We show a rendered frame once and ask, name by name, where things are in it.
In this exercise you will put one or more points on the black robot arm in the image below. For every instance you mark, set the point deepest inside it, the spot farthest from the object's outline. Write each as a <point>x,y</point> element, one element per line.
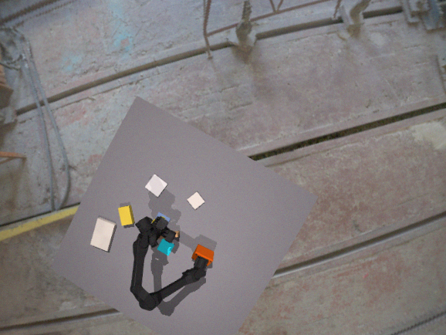
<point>149,301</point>

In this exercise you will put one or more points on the white rectangular block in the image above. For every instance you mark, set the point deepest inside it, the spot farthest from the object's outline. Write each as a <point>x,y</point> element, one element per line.
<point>103,234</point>

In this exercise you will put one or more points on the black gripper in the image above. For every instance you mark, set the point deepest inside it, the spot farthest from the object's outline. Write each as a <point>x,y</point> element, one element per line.
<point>167,234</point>

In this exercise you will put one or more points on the yellow rectangular block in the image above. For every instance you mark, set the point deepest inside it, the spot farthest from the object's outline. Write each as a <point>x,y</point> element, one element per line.
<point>126,215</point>

